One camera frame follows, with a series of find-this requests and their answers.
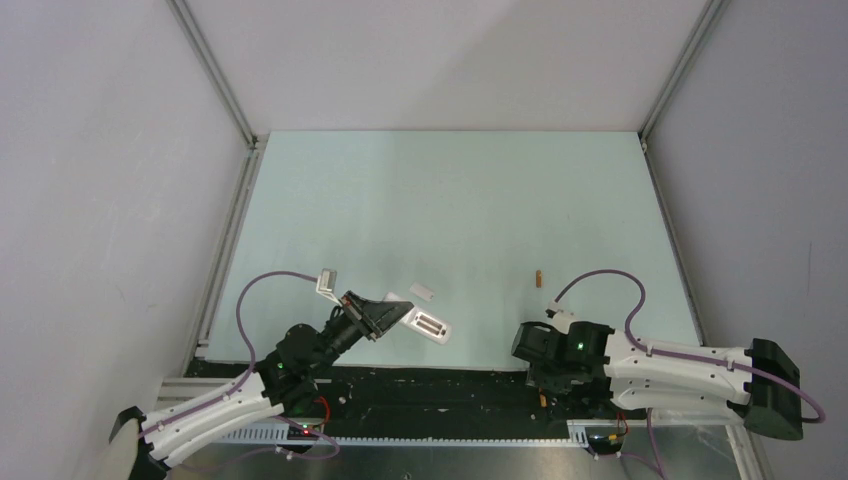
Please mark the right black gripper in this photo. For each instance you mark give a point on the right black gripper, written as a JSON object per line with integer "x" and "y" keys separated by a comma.
{"x": 551, "y": 384}

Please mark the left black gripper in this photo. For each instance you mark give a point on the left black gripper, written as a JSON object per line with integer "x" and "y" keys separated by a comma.
{"x": 376, "y": 316}

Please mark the white battery cover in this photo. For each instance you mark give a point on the white battery cover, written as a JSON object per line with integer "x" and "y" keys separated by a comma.
{"x": 421, "y": 291}

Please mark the white remote control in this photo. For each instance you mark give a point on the white remote control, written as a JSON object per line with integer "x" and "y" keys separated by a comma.
{"x": 421, "y": 321}

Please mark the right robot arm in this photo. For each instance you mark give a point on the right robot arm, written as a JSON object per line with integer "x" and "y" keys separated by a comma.
{"x": 756, "y": 382}

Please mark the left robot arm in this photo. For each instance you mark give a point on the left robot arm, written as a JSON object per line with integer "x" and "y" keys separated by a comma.
{"x": 149, "y": 445}

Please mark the right controller board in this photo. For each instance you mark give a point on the right controller board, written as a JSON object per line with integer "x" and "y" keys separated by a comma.
{"x": 605, "y": 444}

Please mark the controller board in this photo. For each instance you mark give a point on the controller board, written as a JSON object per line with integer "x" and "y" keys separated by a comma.
{"x": 605, "y": 444}
{"x": 302, "y": 433}

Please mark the left controller board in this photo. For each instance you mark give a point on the left controller board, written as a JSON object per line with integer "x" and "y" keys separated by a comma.
{"x": 302, "y": 433}

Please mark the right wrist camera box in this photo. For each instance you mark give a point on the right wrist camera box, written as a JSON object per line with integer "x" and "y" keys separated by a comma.
{"x": 559, "y": 318}

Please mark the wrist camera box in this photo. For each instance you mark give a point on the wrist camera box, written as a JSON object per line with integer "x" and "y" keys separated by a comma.
{"x": 325, "y": 285}
{"x": 559, "y": 318}

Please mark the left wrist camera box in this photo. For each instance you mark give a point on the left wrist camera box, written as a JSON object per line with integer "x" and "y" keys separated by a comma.
{"x": 325, "y": 285}

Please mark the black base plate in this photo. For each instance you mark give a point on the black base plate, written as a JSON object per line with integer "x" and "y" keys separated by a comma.
{"x": 419, "y": 403}

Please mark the left aluminium frame post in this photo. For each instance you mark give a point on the left aluminium frame post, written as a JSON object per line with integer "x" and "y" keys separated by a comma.
{"x": 226, "y": 245}

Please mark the aluminium frame post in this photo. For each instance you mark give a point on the aluminium frame post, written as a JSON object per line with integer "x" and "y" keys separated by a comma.
{"x": 695, "y": 42}
{"x": 226, "y": 245}

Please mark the aluminium frame rail front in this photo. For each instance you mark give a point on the aluminium frame rail front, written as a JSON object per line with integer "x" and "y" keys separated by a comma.
{"x": 696, "y": 409}

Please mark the right aluminium frame post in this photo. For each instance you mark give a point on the right aluminium frame post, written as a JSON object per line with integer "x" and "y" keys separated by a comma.
{"x": 695, "y": 42}

